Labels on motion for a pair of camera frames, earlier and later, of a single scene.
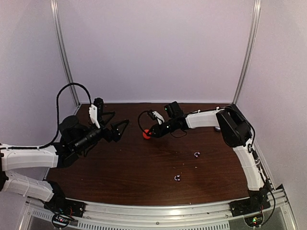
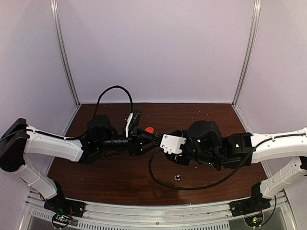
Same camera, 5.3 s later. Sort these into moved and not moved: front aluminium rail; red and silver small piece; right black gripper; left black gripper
Moved: left black gripper; right black gripper
Not moved: red and silver small piece; front aluminium rail
